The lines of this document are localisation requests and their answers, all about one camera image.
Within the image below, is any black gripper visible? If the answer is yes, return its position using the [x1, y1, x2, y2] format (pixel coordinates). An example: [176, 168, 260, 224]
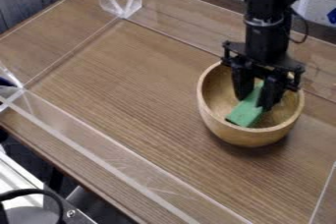
[221, 19, 304, 111]

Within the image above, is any green rectangular block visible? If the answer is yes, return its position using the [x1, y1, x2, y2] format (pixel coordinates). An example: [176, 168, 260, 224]
[225, 82, 264, 128]

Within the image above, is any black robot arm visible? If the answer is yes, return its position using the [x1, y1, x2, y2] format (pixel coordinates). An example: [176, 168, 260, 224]
[221, 0, 304, 110]

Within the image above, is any brown wooden bowl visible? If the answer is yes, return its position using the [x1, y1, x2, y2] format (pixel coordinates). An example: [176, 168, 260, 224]
[197, 62, 304, 147]

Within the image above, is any white container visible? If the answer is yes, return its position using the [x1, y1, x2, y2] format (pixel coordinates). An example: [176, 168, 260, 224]
[293, 0, 336, 28]

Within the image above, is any clear acrylic front barrier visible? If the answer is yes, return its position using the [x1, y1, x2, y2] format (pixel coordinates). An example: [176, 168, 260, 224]
[0, 65, 252, 224]

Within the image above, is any clear acrylic corner bracket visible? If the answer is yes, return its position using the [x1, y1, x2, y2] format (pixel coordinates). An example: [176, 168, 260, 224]
[99, 0, 143, 19]

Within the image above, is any grey metal bracket with screw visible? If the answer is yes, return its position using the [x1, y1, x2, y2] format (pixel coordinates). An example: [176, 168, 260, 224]
[43, 196, 97, 224]

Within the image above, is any black cable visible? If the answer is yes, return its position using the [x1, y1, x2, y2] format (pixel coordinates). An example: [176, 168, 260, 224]
[0, 188, 67, 224]

